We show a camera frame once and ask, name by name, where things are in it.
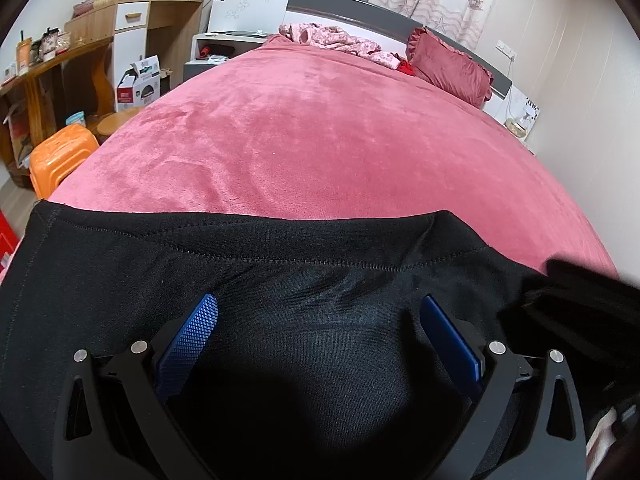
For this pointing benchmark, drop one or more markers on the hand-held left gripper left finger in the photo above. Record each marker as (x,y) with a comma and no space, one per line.
(192,340)

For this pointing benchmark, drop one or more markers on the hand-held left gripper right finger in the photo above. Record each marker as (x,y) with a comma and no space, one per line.
(450,340)

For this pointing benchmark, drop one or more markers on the black embroidered pants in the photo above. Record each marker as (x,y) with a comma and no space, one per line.
(325,310)

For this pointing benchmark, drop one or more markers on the person's clothing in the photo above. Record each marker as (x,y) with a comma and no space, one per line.
(607,435)

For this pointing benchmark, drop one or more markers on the red cardboard box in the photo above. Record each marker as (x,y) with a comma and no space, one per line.
(6,240)

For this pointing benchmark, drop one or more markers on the small table lamp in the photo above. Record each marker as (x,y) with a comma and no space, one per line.
(517,127)

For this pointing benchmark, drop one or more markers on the orange plastic stool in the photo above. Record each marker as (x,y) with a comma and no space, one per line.
(62,147)

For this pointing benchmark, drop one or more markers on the round wooden stool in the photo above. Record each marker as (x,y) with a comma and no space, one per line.
(117,120)

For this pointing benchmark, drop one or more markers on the pink plush blanket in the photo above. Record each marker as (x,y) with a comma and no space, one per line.
(325,135)

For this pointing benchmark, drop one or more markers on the blue-lidded jar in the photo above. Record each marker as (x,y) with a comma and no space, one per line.
(76,120)

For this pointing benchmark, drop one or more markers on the white floral-panel nightstand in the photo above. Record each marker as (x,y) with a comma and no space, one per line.
(240,2)
(525,102)

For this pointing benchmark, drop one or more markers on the white and red appliance box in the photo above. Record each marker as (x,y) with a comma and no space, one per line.
(137,92)

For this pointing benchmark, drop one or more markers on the red ruffled pillow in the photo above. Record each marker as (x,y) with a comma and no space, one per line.
(450,67)

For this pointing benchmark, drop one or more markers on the red cloth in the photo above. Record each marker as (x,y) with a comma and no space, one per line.
(406,67)

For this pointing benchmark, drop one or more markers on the wooden desk with white drawer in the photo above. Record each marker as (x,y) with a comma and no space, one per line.
(90,60)

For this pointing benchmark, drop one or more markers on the pink floral cloth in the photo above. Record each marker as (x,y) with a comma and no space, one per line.
(340,42)

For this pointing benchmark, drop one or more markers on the white wall socket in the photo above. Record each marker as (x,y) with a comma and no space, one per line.
(505,50)

